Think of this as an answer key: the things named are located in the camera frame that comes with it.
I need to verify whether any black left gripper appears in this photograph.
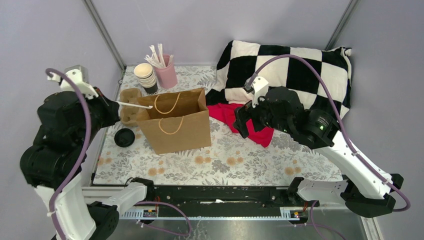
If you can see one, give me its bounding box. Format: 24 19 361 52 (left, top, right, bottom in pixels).
74 83 123 148

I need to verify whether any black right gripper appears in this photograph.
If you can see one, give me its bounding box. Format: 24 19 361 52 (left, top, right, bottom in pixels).
231 90 292 138

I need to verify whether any single white straw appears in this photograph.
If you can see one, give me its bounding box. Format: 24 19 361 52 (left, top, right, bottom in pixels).
115 101 153 109

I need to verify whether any brown paper bag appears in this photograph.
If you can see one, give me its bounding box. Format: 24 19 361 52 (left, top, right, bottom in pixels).
136 88 212 155

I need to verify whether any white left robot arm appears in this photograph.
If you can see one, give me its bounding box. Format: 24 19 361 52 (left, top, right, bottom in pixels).
20 91 155 240

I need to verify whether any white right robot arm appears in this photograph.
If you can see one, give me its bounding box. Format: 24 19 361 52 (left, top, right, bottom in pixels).
233 86 404 218

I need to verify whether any red cloth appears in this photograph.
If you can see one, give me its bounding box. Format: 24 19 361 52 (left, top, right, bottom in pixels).
207 103 274 148

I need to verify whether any stack of black lids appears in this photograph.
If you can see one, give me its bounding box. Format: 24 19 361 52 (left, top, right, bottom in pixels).
114 128 135 148

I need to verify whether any floral table mat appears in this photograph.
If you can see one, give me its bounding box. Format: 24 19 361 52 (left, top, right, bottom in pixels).
92 65 344 187

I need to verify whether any checkered black white pillow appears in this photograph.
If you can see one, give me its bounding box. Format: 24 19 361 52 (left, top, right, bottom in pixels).
206 40 352 118

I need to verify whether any stack of paper cups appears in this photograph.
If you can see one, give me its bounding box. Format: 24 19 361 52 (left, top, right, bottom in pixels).
133 63 158 95

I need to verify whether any pink cup holder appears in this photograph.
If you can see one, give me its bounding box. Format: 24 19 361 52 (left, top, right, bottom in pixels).
153 54 178 89

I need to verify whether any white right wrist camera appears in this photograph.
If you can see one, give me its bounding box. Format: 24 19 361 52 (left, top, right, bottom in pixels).
243 75 269 108

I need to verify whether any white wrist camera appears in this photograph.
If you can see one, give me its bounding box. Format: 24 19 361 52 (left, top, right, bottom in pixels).
47 65 99 100
243 75 269 108

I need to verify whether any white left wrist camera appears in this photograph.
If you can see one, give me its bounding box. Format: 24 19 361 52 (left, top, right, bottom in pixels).
47 65 99 100

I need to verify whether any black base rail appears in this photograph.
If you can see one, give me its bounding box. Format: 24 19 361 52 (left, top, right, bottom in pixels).
136 185 313 221

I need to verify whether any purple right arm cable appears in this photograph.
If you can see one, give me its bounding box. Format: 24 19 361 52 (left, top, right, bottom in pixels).
246 54 412 240

